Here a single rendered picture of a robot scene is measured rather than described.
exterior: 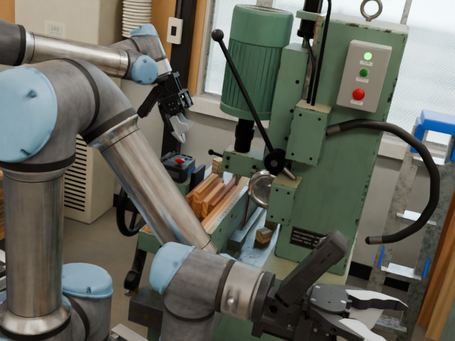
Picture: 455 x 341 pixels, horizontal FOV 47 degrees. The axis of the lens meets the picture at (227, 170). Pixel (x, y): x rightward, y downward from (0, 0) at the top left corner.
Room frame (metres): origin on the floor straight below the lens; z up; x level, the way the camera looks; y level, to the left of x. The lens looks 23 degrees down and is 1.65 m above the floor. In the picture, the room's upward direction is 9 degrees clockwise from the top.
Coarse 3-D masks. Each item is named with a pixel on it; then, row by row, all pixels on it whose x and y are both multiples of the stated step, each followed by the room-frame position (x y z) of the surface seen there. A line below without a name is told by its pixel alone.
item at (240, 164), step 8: (224, 152) 1.54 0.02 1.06; (232, 152) 1.53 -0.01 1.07; (240, 152) 1.54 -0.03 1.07; (248, 152) 1.56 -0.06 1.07; (256, 152) 1.57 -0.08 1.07; (224, 160) 1.54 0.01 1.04; (232, 160) 1.53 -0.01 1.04; (240, 160) 1.52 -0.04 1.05; (248, 160) 1.52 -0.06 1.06; (256, 160) 1.51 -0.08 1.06; (224, 168) 1.54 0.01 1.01; (232, 168) 1.53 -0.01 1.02; (240, 168) 1.52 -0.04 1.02; (248, 168) 1.52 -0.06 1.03; (248, 176) 1.51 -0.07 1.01
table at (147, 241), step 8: (208, 168) 1.78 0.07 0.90; (224, 176) 1.73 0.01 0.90; (232, 176) 1.74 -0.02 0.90; (248, 208) 1.59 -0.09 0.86; (240, 216) 1.50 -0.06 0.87; (232, 224) 1.41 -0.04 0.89; (144, 232) 1.27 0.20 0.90; (224, 232) 1.34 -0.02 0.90; (232, 232) 1.43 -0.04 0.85; (144, 240) 1.26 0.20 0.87; (152, 240) 1.26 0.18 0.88; (224, 240) 1.35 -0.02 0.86; (144, 248) 1.26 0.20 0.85; (152, 248) 1.26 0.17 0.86
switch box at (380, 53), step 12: (360, 48) 1.31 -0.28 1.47; (372, 48) 1.31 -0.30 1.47; (384, 48) 1.30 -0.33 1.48; (348, 60) 1.32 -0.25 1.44; (372, 60) 1.30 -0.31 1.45; (384, 60) 1.30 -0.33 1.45; (348, 72) 1.32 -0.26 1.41; (372, 72) 1.30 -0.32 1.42; (384, 72) 1.30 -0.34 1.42; (348, 84) 1.32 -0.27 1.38; (360, 84) 1.31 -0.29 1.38; (372, 84) 1.30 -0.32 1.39; (348, 96) 1.31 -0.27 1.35; (372, 96) 1.30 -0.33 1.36; (360, 108) 1.31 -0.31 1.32; (372, 108) 1.30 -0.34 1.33
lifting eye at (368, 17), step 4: (364, 0) 1.48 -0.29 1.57; (368, 0) 1.48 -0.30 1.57; (372, 0) 1.48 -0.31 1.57; (376, 0) 1.47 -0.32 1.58; (380, 0) 1.47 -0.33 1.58; (364, 4) 1.48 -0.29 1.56; (380, 4) 1.47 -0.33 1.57; (360, 8) 1.48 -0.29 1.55; (380, 8) 1.47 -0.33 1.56; (360, 12) 1.49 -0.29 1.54; (364, 12) 1.48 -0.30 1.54; (376, 12) 1.47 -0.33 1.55; (380, 12) 1.47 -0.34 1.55; (364, 16) 1.48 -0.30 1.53; (368, 16) 1.48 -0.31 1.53; (372, 16) 1.47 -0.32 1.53; (376, 16) 1.47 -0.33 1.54; (368, 20) 1.47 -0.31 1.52
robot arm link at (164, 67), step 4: (164, 60) 1.54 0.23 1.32; (160, 64) 1.52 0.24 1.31; (164, 64) 1.53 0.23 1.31; (168, 64) 1.55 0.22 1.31; (160, 68) 1.52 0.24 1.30; (164, 68) 1.53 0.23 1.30; (168, 68) 1.54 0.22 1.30; (160, 72) 1.52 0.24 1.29; (164, 72) 1.52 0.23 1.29; (168, 72) 1.54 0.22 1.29; (160, 76) 1.52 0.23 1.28
